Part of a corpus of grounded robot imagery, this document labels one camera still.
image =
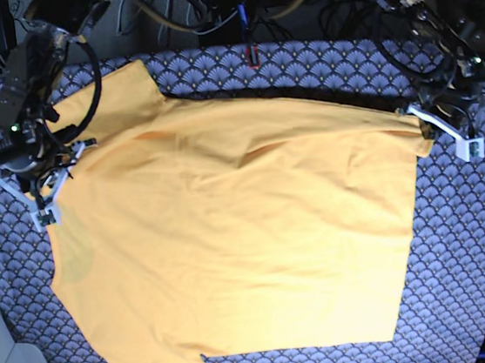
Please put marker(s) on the blue fan-patterned tablecloth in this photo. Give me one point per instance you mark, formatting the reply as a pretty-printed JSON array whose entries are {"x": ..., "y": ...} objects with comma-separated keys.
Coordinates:
[{"x": 442, "y": 314}]

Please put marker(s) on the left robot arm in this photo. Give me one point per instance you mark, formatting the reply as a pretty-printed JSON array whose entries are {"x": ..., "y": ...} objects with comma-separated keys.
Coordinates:
[{"x": 445, "y": 24}]

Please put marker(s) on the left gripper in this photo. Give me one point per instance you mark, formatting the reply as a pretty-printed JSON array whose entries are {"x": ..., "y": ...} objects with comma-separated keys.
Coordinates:
[{"x": 454, "y": 100}]

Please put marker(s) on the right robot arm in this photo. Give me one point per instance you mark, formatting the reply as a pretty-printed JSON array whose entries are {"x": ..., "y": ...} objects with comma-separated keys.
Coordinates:
[{"x": 35, "y": 66}]

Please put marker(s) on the red clip marker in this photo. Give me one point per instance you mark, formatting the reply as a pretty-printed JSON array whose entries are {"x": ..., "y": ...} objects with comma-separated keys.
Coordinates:
[{"x": 252, "y": 56}]

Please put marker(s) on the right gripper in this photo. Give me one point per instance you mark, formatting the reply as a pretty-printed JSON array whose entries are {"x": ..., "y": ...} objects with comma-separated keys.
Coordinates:
[{"x": 40, "y": 161}]

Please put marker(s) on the yellow T-shirt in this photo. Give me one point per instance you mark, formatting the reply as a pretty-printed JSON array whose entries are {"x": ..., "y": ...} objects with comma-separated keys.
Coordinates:
[{"x": 210, "y": 228}]

